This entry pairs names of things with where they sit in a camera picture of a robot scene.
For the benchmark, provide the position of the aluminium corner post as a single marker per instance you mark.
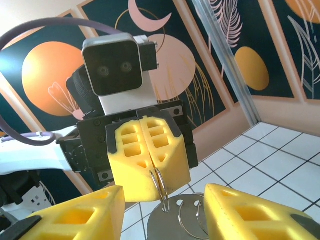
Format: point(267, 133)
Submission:
point(225, 50)

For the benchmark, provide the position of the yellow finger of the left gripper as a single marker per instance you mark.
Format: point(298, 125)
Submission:
point(132, 175)
point(172, 160)

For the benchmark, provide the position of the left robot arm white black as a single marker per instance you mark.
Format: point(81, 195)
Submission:
point(30, 155)

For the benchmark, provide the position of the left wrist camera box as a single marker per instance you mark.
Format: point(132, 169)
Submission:
point(112, 65)

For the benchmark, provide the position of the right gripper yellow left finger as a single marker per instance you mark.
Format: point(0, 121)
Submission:
point(100, 220)

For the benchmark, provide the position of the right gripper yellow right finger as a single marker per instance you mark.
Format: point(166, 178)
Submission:
point(250, 220)

